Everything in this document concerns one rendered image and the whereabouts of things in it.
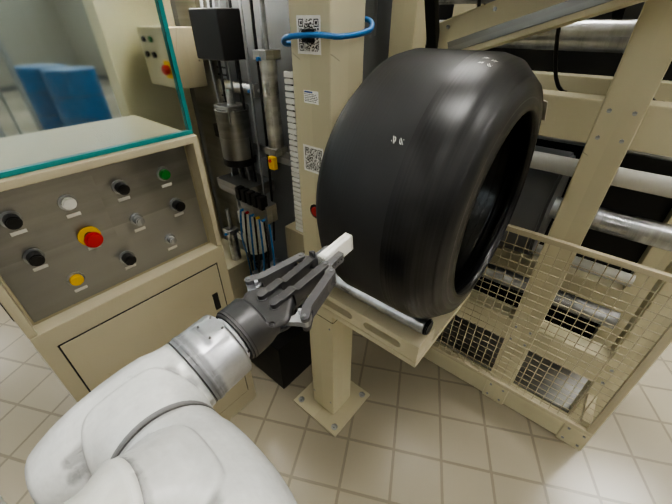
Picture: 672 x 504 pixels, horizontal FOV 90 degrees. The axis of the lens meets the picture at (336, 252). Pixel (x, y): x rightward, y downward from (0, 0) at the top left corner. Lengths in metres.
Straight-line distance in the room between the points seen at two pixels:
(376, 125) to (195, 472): 0.55
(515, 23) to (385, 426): 1.56
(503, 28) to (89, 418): 1.10
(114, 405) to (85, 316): 0.75
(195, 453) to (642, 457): 1.99
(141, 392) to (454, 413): 1.62
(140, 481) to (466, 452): 1.60
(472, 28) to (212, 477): 1.09
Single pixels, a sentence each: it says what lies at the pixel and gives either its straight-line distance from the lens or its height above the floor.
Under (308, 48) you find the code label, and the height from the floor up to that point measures 1.48.
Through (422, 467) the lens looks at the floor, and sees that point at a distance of 1.71.
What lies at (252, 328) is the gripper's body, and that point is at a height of 1.23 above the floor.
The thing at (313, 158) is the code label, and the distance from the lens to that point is 0.97.
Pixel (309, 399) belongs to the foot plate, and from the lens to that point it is 1.80.
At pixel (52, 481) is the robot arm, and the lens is 0.42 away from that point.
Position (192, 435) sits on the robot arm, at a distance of 0.31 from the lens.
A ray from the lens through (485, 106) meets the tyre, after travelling 0.63.
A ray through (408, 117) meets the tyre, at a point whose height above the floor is 1.40.
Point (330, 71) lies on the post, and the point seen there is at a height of 1.44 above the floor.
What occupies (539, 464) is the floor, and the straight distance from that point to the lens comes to 1.88.
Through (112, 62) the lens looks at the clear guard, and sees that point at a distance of 1.02.
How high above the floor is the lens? 1.54
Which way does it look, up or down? 34 degrees down
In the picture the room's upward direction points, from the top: straight up
